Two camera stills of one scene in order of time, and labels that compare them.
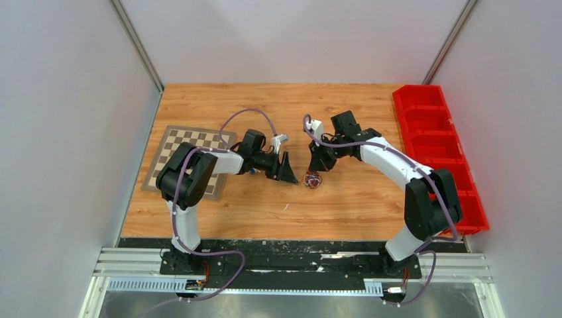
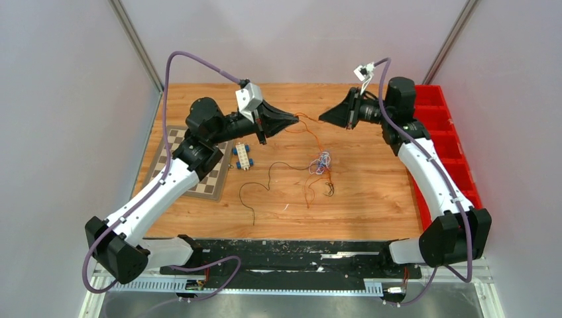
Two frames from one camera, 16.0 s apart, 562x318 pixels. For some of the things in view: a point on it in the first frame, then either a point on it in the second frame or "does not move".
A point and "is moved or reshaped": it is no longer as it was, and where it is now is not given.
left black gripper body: [266, 163] -> [239, 126]
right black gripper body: [330, 153] -> [368, 110]
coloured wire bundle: [313, 180] is moved or reshaped
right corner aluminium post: [452, 38] does not move
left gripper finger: [285, 171] -> [270, 120]
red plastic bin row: [431, 136] does not move
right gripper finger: [319, 164] -> [342, 114]
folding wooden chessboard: [201, 138] does not move
